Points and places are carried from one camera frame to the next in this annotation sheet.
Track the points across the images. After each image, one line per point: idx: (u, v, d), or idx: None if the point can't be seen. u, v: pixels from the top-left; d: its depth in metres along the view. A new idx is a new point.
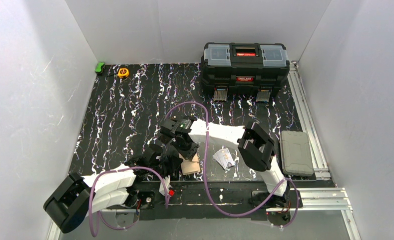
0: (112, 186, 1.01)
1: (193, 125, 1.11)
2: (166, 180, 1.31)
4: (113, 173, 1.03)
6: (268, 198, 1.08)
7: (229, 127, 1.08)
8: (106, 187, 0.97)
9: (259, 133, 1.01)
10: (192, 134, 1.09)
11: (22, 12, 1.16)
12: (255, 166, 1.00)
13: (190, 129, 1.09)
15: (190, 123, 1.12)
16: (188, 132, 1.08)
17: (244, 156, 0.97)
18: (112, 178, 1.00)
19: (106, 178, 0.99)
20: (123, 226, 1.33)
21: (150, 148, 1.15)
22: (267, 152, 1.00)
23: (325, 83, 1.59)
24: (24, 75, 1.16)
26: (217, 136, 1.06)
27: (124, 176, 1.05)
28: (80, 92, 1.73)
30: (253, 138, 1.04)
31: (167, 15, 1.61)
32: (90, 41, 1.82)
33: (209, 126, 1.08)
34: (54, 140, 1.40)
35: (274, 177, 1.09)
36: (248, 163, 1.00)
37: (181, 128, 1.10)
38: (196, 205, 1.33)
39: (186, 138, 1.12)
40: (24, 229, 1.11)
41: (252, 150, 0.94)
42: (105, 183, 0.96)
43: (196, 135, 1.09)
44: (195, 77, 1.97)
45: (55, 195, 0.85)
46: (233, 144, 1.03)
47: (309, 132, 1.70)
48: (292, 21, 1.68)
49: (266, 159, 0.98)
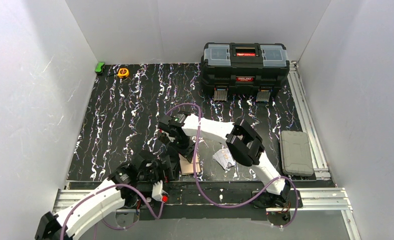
0: (93, 212, 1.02)
1: (186, 119, 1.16)
2: (158, 186, 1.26)
4: (90, 198, 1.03)
6: (257, 195, 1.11)
7: (220, 123, 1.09)
8: (85, 216, 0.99)
9: (248, 129, 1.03)
10: (185, 127, 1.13)
11: (23, 13, 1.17)
12: (242, 161, 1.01)
13: (183, 122, 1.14)
15: (184, 117, 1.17)
16: (182, 125, 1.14)
17: (232, 151, 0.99)
18: (88, 206, 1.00)
19: (82, 209, 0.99)
20: (123, 226, 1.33)
21: (139, 156, 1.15)
22: (254, 148, 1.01)
23: (325, 83, 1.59)
24: (24, 75, 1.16)
26: (208, 131, 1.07)
27: (103, 198, 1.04)
28: (80, 92, 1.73)
30: (242, 134, 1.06)
31: (167, 14, 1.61)
32: (90, 41, 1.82)
33: (201, 121, 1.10)
34: (55, 140, 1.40)
35: (264, 172, 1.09)
36: (236, 159, 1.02)
37: (176, 122, 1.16)
38: (196, 205, 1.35)
39: (180, 132, 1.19)
40: (24, 229, 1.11)
41: (240, 146, 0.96)
42: (80, 215, 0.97)
43: (188, 129, 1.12)
44: (195, 77, 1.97)
45: (38, 233, 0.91)
46: (222, 139, 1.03)
47: (309, 132, 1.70)
48: (292, 21, 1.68)
49: (254, 155, 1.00)
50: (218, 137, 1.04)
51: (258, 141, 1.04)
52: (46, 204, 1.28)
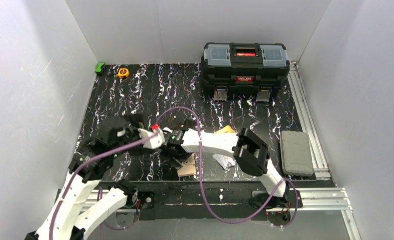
0: (74, 215, 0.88)
1: (184, 136, 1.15)
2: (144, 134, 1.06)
4: (60, 205, 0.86)
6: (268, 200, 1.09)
7: (223, 134, 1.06)
8: (67, 222, 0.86)
9: (252, 138, 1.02)
10: (184, 145, 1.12)
11: (23, 13, 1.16)
12: (251, 172, 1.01)
13: (182, 140, 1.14)
15: (181, 134, 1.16)
16: (181, 143, 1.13)
17: (240, 163, 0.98)
18: (64, 215, 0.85)
19: (59, 219, 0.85)
20: (123, 226, 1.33)
21: (104, 124, 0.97)
22: (262, 157, 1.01)
23: (325, 83, 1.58)
24: (24, 75, 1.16)
26: (211, 145, 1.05)
27: (75, 198, 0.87)
28: (80, 92, 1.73)
30: (246, 144, 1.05)
31: (167, 14, 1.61)
32: (90, 41, 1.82)
33: (202, 136, 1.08)
34: (55, 140, 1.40)
35: (272, 180, 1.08)
36: (245, 170, 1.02)
37: (174, 140, 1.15)
38: (195, 205, 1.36)
39: (179, 148, 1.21)
40: (24, 229, 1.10)
41: (247, 156, 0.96)
42: (61, 226, 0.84)
43: (189, 146, 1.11)
44: (195, 77, 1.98)
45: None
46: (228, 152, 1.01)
47: (309, 132, 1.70)
48: (293, 21, 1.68)
49: (262, 164, 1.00)
50: (224, 150, 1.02)
51: (264, 150, 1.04)
52: (46, 204, 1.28)
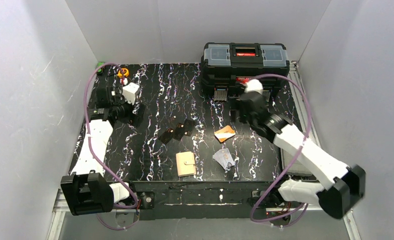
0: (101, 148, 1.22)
1: (286, 127, 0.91)
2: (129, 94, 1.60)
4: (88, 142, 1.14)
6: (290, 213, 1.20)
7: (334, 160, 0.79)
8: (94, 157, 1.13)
9: (360, 183, 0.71)
10: (280, 137, 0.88)
11: (23, 13, 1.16)
12: (328, 208, 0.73)
13: (281, 131, 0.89)
15: (281, 121, 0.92)
16: (278, 132, 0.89)
17: (330, 196, 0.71)
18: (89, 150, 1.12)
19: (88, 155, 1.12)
20: (123, 226, 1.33)
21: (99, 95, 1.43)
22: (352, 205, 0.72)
23: (326, 83, 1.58)
24: (24, 75, 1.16)
26: (311, 159, 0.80)
27: (101, 133, 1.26)
28: (80, 92, 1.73)
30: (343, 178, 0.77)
31: (167, 15, 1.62)
32: (90, 41, 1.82)
33: (306, 143, 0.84)
34: (55, 140, 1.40)
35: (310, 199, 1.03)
36: (324, 202, 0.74)
37: (269, 119, 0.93)
38: (196, 205, 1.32)
39: (269, 135, 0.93)
40: (24, 229, 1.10)
41: (333, 194, 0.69)
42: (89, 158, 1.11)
43: (283, 141, 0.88)
44: (195, 77, 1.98)
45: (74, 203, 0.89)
46: (326, 178, 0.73)
47: (309, 132, 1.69)
48: (293, 21, 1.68)
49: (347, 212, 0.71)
50: (320, 173, 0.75)
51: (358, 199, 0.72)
52: (46, 204, 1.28)
